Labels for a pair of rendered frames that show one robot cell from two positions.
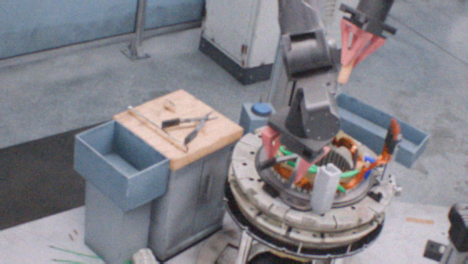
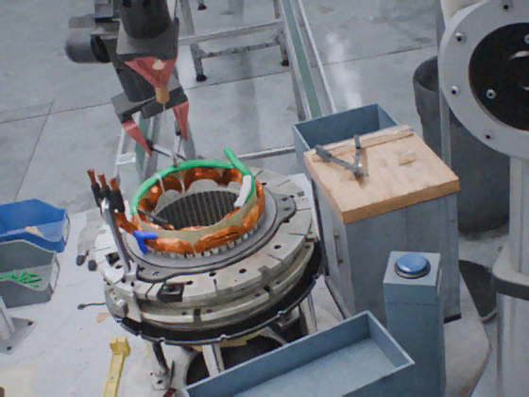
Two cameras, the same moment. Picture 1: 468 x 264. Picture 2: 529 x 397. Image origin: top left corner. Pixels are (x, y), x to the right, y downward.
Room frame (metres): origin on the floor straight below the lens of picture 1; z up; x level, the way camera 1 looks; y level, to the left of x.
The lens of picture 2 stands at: (1.88, -0.80, 1.72)
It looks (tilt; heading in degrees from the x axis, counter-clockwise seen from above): 32 degrees down; 134
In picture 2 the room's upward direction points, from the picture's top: 11 degrees counter-clockwise
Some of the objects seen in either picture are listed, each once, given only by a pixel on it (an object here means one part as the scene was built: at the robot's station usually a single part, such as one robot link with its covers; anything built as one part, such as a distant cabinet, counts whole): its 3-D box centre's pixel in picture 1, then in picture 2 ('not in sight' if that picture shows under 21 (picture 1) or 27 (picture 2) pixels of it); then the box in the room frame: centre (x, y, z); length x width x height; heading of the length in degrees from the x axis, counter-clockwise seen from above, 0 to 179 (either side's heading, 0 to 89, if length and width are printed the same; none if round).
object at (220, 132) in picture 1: (177, 127); (377, 170); (1.28, 0.10, 1.05); 0.20 x 0.19 x 0.02; 142
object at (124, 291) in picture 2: (388, 190); (131, 300); (1.16, -0.34, 1.07); 0.04 x 0.02 x 0.05; 2
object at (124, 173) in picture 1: (117, 202); (352, 192); (1.15, 0.20, 0.92); 0.17 x 0.11 x 0.28; 52
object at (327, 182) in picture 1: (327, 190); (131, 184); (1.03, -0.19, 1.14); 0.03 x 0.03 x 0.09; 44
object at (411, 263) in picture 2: (261, 108); (412, 263); (1.43, -0.07, 1.04); 0.04 x 0.04 x 0.01
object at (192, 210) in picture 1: (170, 180); (383, 242); (1.28, 0.10, 0.91); 0.19 x 0.19 x 0.26; 52
